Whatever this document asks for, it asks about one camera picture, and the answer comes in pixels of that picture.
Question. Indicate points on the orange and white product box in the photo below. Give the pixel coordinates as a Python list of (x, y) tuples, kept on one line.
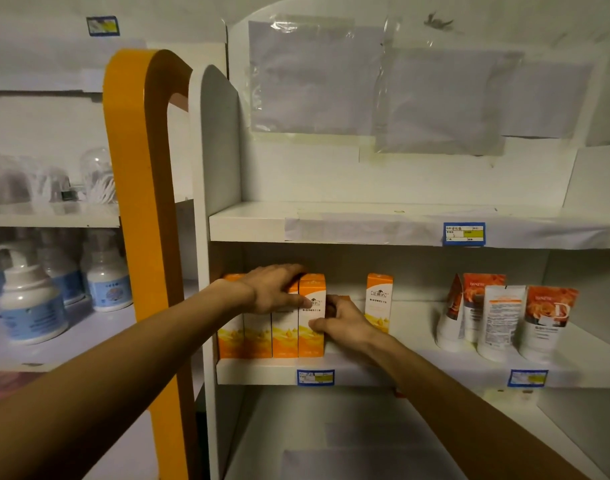
[(258, 337), (379, 302), (285, 334), (312, 294), (231, 339)]

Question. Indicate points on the white cream tube text side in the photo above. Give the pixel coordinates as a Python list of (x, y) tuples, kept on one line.
[(500, 324)]

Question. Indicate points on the orange and white cream tube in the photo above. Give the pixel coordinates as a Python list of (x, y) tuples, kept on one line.
[(451, 319), (477, 299), (547, 319)]

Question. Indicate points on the person's right thumb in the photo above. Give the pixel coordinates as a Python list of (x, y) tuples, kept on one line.
[(321, 324)]

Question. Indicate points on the pink packet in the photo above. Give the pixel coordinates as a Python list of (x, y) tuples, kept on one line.
[(9, 384)]

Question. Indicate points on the paper sheet in plastic sleeve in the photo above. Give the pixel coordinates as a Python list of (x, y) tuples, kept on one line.
[(315, 79), (440, 104)]

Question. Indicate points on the white paper sheet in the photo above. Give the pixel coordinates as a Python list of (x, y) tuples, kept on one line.
[(550, 99)]

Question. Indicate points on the white paper strip on shelf edge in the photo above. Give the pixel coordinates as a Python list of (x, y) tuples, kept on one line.
[(385, 229)]

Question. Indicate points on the blue and yellow price label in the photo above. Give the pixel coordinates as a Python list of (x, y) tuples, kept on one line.
[(103, 25), (527, 378), (315, 377), (464, 234)]

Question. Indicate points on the person's right hand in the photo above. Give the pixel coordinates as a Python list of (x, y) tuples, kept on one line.
[(350, 327)]

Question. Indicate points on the person's left hand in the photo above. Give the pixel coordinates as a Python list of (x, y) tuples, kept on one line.
[(267, 289)]

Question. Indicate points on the white neighbouring shelf unit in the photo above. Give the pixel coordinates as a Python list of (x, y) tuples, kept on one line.
[(49, 119)]

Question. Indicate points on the clear cotton swab container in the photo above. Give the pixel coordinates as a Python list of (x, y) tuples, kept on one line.
[(98, 177)]

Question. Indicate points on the person's left thumb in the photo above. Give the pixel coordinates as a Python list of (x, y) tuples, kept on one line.
[(286, 300)]

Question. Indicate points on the person's right forearm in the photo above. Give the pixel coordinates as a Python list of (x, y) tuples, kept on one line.
[(465, 424)]

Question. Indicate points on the person's left forearm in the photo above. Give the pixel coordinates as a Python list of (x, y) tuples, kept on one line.
[(109, 379)]

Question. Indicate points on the orange shelf end frame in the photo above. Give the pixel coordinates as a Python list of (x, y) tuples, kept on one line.
[(139, 204)]

